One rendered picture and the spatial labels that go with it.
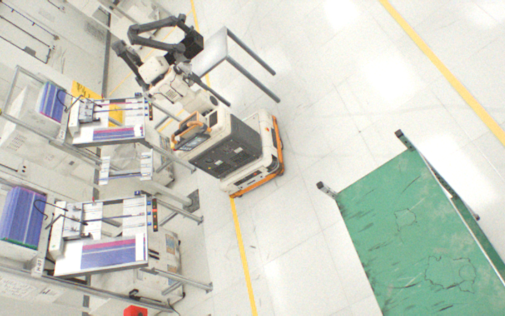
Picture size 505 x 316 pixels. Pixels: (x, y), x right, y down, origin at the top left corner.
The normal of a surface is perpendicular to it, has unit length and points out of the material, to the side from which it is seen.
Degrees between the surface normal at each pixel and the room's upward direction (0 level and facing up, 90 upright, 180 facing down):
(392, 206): 0
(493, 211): 0
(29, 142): 90
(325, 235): 0
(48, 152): 90
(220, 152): 90
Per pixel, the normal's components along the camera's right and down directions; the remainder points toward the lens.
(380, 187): -0.66, -0.42
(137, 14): 0.18, 0.72
